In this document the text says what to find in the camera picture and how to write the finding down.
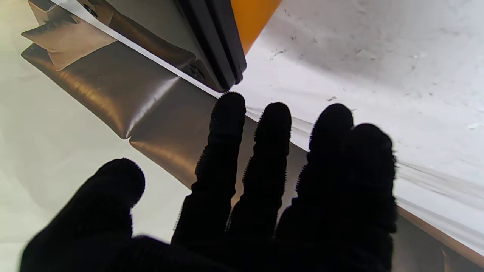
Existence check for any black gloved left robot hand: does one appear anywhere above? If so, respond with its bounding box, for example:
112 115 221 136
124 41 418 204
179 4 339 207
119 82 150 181
20 92 397 272

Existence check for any black tissue box base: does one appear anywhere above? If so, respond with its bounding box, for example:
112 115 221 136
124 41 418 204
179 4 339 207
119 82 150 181
78 0 247 93

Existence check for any orange tissue box cover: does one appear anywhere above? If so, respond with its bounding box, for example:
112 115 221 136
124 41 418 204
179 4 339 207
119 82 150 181
231 0 282 55

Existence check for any brown leather sofa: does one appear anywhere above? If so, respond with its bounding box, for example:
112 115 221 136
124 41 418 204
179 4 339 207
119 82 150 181
21 0 484 272

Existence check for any brown throw pillow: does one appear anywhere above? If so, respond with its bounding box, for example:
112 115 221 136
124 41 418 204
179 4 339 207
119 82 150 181
22 21 116 72

